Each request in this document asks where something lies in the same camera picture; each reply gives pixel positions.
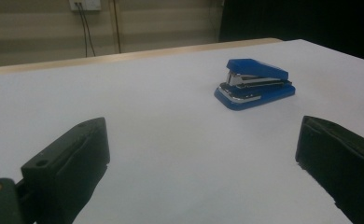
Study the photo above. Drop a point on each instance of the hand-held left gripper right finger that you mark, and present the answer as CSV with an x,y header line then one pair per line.
x,y
342,161

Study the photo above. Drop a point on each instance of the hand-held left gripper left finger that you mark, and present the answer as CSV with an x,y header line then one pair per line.
x,y
68,161

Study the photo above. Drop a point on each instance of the blue stapler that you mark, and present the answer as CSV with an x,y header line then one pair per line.
x,y
261,70

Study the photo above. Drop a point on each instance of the white table sheet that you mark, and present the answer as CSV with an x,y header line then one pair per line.
x,y
170,109

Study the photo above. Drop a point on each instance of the black curtain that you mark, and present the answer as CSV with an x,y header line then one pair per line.
x,y
295,18

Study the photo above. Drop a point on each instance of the white wall socket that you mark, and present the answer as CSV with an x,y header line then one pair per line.
x,y
91,4

